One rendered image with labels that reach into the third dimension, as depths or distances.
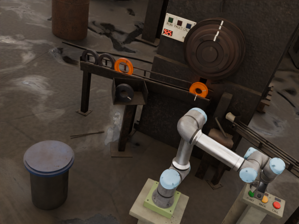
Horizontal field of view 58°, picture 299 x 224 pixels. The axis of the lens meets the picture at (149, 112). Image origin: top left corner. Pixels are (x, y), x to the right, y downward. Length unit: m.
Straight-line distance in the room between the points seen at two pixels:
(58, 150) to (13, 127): 0.96
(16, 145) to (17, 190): 0.50
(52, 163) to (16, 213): 0.49
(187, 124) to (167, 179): 0.41
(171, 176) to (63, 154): 0.74
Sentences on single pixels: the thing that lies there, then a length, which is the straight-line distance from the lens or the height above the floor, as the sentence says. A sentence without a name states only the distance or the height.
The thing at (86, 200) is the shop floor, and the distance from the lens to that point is 2.24.
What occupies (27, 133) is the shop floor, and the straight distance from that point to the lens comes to 2.79.
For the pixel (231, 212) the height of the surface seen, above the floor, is 0.24.
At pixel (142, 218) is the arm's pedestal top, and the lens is 1.86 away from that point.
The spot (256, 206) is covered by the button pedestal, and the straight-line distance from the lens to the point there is 1.85.
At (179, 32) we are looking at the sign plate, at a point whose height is 1.13.
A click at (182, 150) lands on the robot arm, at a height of 0.73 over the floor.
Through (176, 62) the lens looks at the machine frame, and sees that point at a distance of 2.42.
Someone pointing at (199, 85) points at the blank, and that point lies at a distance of 2.32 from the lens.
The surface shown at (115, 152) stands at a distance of 2.60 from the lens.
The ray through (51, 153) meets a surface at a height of 0.43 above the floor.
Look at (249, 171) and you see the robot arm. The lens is 1.42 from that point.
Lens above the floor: 1.81
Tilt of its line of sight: 34 degrees down
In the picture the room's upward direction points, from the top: 14 degrees clockwise
